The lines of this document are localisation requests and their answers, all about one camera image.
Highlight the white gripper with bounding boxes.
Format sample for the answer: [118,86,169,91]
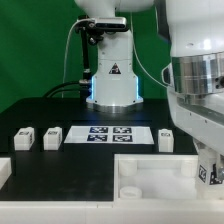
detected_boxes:
[167,87,224,181]

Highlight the white square table top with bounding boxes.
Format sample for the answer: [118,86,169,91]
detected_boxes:
[113,153,224,202]

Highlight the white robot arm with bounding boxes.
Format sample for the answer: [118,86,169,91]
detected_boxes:
[74,0,224,183]

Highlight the white sheet with tags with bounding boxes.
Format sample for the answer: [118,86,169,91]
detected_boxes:
[65,126,154,145]

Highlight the white left obstacle block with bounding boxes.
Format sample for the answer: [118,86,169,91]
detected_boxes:
[0,158,12,189]

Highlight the white front rail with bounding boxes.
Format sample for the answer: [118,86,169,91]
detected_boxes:
[0,200,224,224]

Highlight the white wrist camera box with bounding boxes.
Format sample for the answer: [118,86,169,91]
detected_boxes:
[161,63,174,87]

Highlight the black cables at base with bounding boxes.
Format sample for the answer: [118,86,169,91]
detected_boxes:
[42,79,93,99]

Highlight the black camera on mount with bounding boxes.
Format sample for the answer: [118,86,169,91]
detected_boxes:
[87,17,128,32]

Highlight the white cable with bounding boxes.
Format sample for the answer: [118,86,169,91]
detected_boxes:
[61,18,93,98]

